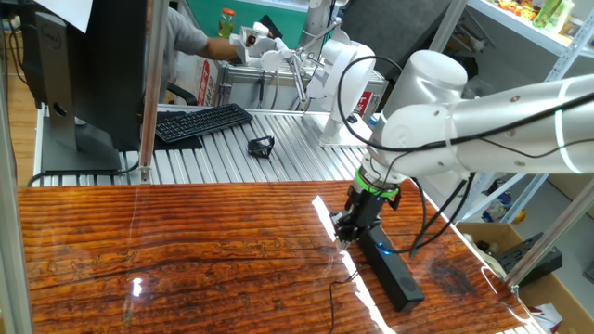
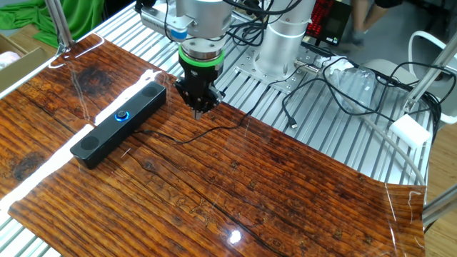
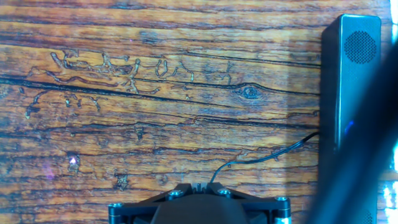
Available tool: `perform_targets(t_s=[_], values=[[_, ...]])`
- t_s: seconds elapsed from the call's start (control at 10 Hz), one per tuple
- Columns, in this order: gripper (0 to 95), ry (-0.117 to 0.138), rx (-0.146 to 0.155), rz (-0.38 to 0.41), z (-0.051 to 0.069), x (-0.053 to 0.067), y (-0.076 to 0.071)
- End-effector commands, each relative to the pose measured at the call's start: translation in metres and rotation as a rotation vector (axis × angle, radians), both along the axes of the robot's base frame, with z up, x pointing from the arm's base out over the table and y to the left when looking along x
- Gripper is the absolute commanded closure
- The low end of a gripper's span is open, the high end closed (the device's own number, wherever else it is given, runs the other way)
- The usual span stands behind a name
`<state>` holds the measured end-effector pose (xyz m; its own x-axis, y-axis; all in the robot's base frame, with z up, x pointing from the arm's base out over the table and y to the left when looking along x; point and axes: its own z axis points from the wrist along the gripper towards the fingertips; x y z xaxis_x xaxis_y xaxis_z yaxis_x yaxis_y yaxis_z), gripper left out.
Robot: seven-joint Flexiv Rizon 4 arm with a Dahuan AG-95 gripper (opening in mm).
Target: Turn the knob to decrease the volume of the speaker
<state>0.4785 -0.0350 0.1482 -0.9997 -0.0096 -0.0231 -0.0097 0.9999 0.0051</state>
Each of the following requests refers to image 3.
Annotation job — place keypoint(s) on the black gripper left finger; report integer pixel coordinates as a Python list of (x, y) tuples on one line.
[(133, 211)]

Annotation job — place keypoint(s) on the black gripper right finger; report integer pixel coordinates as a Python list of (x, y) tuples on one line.
[(267, 210)]

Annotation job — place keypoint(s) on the black speaker bar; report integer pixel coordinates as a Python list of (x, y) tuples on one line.
[(329, 77)]

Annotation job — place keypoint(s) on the glossy wood grain mat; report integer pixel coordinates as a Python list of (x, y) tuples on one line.
[(155, 124)]

